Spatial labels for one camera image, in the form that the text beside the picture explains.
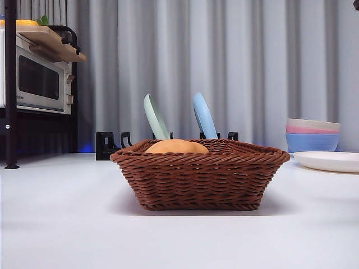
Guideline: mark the brown potato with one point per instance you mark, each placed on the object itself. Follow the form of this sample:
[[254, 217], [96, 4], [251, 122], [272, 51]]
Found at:
[[176, 147]]

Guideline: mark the brown woven wicker basket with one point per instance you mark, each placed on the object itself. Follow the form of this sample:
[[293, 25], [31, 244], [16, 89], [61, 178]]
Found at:
[[196, 179]]

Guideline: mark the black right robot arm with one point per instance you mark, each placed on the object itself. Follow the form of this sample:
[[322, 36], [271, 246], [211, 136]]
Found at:
[[356, 3]]

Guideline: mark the pale green plate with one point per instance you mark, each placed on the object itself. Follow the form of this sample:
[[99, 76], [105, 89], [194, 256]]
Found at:
[[155, 117]]

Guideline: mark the light blue plate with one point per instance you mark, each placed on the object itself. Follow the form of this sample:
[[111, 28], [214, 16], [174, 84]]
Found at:
[[204, 117]]

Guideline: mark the black dish rack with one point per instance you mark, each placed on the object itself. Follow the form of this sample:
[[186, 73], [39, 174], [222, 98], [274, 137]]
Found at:
[[105, 145]]

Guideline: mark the grey pleated curtain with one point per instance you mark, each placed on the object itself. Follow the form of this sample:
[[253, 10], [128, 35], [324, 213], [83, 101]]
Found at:
[[210, 56]]

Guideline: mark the pink bowl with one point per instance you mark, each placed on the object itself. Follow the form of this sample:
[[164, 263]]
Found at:
[[308, 130]]

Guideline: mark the beige bowl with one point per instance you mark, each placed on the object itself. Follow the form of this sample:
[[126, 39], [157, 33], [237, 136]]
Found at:
[[311, 122]]

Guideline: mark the white plate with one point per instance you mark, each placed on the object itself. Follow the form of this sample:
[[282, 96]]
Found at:
[[328, 161]]

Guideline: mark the cream toaster oven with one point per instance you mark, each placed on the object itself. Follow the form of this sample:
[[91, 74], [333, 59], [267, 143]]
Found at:
[[39, 78]]

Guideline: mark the wooden cutting board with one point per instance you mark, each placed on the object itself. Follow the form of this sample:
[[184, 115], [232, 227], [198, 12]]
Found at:
[[47, 42]]

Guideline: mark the green leaf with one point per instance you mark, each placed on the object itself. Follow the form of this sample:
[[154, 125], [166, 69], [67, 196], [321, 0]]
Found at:
[[43, 20]]

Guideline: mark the yellow food item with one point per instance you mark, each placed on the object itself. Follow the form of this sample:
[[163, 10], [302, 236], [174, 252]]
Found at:
[[26, 22]]

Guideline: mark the black metal shelf frame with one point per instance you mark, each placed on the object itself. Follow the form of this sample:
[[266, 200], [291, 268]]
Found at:
[[11, 84]]

